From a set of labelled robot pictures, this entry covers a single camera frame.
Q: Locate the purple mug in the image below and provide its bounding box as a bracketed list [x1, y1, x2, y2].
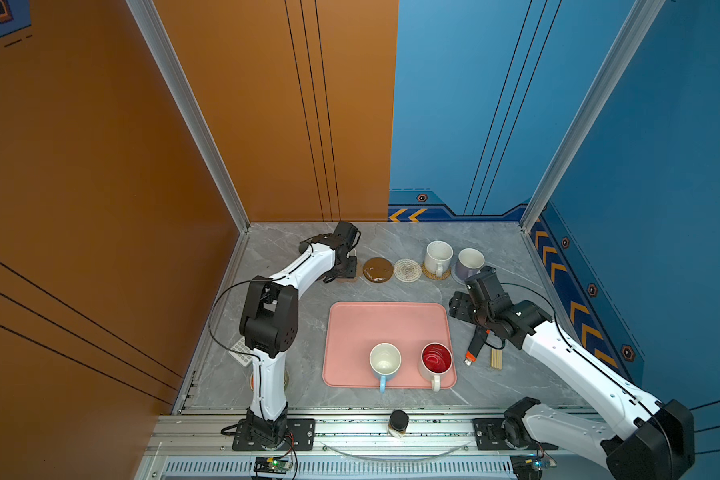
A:
[452, 248, 485, 284]

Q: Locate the brown coaster with scratches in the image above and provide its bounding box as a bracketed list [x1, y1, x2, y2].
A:
[362, 257, 394, 283]

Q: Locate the white embroidered round coaster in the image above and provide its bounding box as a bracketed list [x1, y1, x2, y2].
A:
[394, 259, 422, 283]

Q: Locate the woven rattan round coaster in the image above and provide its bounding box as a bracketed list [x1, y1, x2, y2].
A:
[421, 264, 452, 281]

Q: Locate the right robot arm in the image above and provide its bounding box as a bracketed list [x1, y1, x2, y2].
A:
[449, 266, 696, 479]

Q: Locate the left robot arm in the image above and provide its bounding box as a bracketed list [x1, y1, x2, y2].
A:
[240, 221, 361, 438]

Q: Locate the small wooden block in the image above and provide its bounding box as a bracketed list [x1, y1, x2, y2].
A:
[490, 349, 503, 370]

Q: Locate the red mug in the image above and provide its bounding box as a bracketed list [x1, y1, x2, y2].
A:
[418, 342, 453, 392]

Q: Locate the pink plastic tray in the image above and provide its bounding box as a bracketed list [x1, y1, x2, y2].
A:
[322, 302, 452, 389]

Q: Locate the white remote control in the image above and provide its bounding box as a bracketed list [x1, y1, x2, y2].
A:
[228, 337, 252, 367]

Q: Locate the red round tin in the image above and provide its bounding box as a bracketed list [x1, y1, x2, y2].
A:
[249, 368, 290, 391]

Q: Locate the right circuit board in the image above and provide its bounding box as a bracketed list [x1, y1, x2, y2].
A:
[510, 456, 557, 480]

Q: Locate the circuit board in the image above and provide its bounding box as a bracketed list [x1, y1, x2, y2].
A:
[252, 457, 295, 479]
[510, 456, 557, 480]

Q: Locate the left circuit board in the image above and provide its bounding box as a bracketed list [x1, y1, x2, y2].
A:
[252, 457, 295, 479]

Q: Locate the white mug blue handle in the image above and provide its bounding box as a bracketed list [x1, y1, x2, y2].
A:
[369, 343, 402, 393]

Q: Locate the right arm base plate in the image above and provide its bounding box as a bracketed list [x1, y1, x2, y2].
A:
[472, 418, 558, 451]

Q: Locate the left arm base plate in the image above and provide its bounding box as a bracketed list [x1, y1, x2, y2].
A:
[232, 417, 315, 452]

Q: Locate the aluminium front rail frame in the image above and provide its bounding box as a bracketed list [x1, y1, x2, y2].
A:
[134, 407, 664, 480]

